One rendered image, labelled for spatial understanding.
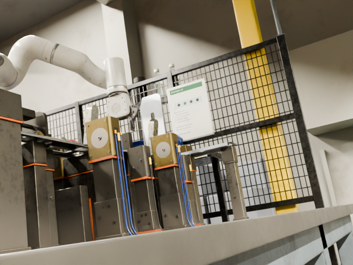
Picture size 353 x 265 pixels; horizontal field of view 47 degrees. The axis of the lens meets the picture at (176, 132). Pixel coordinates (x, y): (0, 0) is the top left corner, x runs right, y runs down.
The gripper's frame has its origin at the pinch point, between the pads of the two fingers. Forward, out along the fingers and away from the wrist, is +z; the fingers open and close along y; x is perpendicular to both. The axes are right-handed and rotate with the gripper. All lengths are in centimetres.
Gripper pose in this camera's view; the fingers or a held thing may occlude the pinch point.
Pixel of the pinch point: (122, 131)
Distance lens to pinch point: 166.6
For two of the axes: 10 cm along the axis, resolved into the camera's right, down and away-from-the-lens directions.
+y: 9.0, -2.4, -3.7
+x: 4.1, 1.5, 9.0
